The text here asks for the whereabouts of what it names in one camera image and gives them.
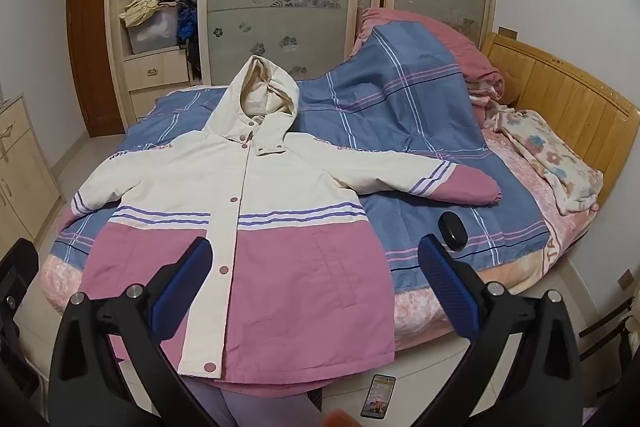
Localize blue plaid quilt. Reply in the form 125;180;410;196
52;21;551;295

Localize small black case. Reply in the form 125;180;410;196
438;211;470;252

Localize floral fleece blanket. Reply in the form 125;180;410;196
482;99;604;216

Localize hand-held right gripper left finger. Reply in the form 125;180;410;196
48;236;216;427

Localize person's lavender pants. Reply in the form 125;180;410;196
182;374;327;427

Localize cream side cabinet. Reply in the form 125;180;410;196
0;93;62;254

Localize dark blue clothing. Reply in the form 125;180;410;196
176;4;199;50

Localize cream and pink hooded jacket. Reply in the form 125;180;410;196
70;54;503;389

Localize translucent storage box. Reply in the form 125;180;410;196
127;9;180;56

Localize yellow cloth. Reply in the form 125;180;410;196
120;0;169;28

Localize cream wardrobe drawer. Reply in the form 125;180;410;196
129;82;192;124
123;47;190;90

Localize smartphone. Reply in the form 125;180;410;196
361;374;397;419

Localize wooden headboard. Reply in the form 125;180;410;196
480;32;640;208

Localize brown wooden door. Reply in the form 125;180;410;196
66;0;127;138

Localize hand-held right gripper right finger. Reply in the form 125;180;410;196
417;234;583;427

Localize pink quilt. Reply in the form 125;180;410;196
350;7;507;108

